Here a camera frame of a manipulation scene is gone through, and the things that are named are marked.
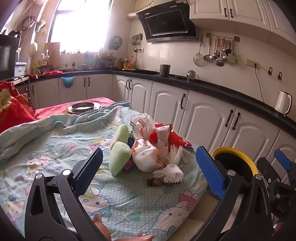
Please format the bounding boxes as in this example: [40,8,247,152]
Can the group of condiment bottles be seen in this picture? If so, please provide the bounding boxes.
[117,56,136,70]

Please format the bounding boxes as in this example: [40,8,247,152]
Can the round wall vent fan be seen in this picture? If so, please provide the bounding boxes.
[109,36,123,50]

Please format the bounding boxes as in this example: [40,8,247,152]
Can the wall knife holder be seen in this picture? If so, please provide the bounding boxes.
[131,33,143,46]

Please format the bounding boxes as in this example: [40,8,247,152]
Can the white base cabinets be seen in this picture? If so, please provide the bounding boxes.
[30,74,296,168]

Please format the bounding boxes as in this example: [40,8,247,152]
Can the brown snack wrapper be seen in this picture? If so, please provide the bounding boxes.
[147,178,167,186]

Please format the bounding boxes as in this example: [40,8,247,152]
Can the grey metal pot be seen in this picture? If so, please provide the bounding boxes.
[159,64,172,77]

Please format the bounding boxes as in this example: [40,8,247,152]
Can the yellow trash bin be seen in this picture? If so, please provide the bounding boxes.
[211,147,259,179]

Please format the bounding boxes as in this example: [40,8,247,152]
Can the small green foam net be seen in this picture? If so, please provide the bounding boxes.
[113,123,129,146]

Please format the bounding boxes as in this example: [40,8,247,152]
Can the wooden cutting board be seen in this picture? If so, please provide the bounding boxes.
[44,42,61,70]

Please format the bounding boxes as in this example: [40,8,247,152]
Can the silver duct hose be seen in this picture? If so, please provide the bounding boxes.
[127,0,154,19]

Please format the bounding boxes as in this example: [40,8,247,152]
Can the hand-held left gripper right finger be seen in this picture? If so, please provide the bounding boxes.
[195,146,272,241]

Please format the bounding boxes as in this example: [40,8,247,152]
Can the black microwave oven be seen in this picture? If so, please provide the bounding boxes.
[0,34,20,81]

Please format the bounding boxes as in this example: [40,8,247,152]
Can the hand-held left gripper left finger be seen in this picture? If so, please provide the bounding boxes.
[24,147,104,241]

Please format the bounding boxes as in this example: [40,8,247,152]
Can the white red snack wrapper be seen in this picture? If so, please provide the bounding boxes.
[154,124,174,163]

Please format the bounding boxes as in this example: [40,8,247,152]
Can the metal plate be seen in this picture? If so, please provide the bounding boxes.
[67,103,102,114]

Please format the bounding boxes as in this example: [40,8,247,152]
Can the blue plastic basin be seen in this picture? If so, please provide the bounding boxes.
[61,75,76,89]

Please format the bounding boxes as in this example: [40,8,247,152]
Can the printed cartoon blanket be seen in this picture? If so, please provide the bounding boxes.
[0,101,220,241]

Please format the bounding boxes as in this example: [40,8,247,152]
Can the person's right hand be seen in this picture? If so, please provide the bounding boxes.
[271,213,284,232]

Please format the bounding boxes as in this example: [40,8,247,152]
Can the black range hood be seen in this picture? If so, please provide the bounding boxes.
[136,0,199,44]

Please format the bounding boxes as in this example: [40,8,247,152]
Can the round metal tin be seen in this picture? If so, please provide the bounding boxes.
[71,102,94,111]

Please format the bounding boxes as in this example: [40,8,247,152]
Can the white plastic bag red print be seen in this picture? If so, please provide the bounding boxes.
[129,113,156,140]
[131,138,163,172]

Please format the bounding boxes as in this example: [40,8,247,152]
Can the red cloth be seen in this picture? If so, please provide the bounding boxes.
[39,70,63,77]

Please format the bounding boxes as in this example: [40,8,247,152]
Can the window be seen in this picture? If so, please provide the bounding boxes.
[47,0,112,55]

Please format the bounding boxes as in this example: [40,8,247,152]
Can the person's left hand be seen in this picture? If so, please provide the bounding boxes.
[92,213,158,241]

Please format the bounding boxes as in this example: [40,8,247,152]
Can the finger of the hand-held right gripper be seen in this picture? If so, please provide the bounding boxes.
[257,157,281,186]
[274,149,296,178]

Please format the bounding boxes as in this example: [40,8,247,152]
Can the pale blue storage box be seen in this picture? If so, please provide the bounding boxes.
[14,62,28,78]

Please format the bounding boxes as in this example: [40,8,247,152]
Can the red bed sheet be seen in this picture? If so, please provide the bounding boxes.
[35,97,116,119]

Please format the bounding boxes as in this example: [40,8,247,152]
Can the white electric kettle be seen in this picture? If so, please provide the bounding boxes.
[274,90,293,117]

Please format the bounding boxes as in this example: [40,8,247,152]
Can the row of hanging kitchen utensils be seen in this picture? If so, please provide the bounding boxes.
[193,33,240,67]

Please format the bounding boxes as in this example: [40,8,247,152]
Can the black countertop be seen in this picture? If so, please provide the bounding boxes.
[30,68,296,138]

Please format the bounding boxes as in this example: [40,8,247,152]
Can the dish rack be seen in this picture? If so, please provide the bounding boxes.
[84,51,114,70]

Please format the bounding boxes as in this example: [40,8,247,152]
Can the purple candy wrapper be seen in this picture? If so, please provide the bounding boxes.
[123,159,135,172]

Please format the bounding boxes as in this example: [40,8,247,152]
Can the red embroidered pillow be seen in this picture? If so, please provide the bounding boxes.
[0,81,22,102]
[0,96,37,134]

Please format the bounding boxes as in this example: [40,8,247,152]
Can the white foam fruit net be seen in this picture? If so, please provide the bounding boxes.
[165,144,184,165]
[153,163,185,184]

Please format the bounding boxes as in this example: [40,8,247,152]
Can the black power cable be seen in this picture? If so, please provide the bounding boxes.
[254,65,267,103]

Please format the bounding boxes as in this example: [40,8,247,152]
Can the white wall cabinets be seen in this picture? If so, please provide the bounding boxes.
[189,0,296,49]

